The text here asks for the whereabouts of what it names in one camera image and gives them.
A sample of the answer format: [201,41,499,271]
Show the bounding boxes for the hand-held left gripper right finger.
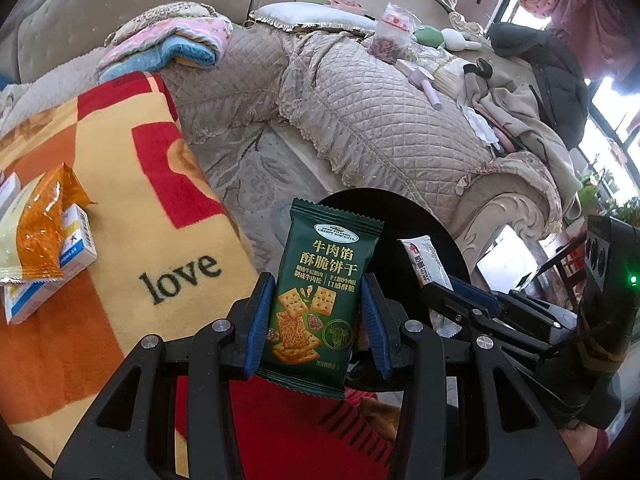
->
[362,272,581,480]

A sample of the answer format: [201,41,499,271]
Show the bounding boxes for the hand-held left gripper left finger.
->
[52,272,277,480]

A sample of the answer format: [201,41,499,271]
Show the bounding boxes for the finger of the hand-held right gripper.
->
[420,282,501,332]
[451,275,572,329]

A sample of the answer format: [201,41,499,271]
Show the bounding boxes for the white snack packet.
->
[397,235,465,340]

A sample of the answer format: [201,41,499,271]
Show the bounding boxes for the green biscuit packet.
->
[256,197,385,401]

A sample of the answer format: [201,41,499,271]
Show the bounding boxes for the black trash bin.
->
[315,187,473,393]

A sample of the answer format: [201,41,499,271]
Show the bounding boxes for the white blue yellow medicine box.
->
[2,202,98,326]

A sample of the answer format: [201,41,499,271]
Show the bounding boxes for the orange gold snack bag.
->
[0,162,98,288]

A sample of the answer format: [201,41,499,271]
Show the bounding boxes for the person's right forearm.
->
[559,425,611,467]

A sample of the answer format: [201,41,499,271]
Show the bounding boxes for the dark wooden chair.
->
[540,235,593,311]

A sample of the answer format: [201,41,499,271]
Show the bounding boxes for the white lace cloth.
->
[460,105,496,143]

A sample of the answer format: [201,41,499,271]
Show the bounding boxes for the orange red printed blanket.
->
[0,72,401,480]

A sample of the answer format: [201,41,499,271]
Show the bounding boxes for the beige garment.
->
[460,60,576,211]

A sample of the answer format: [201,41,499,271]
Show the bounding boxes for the beige quilted sofa cover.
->
[160,25,563,231]

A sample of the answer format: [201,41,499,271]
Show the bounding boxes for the purple lint roller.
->
[410,67,443,111]

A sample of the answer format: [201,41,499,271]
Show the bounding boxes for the black jacket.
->
[487,22,591,151]

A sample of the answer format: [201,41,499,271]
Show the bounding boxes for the white plush toy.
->
[440,27,483,52]

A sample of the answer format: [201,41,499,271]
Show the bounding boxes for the green plush toy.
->
[412,25,446,49]

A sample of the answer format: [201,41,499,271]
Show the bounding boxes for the clear bag red contents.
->
[367,2,421,63]

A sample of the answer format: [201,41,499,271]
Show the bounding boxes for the folded pink blue blanket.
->
[97,15,233,83]

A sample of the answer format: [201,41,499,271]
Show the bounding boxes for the pink curtain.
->
[517,0,640,81]

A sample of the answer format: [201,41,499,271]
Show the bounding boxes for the white pillow gold trim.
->
[250,1,378,36]

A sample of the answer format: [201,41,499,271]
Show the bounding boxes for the folded floral quilt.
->
[105,2,221,46]

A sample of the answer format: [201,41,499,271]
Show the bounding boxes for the grey plush sofa cover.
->
[0,47,131,108]

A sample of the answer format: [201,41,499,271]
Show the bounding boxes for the beige tufted sofa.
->
[0,0,566,246]

